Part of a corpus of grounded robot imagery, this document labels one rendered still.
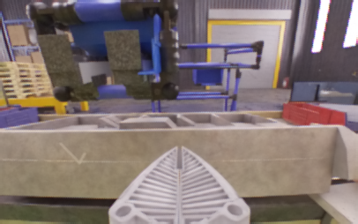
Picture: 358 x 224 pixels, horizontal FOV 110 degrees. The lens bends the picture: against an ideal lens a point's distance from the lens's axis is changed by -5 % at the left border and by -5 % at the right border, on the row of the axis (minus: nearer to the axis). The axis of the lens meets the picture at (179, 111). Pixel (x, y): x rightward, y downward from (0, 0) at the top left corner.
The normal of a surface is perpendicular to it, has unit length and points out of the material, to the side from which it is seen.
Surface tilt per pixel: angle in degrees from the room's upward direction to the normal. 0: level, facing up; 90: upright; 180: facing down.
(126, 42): 96
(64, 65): 96
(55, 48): 96
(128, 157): 80
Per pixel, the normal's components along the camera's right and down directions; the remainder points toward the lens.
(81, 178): -0.01, 0.10
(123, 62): 0.00, 0.37
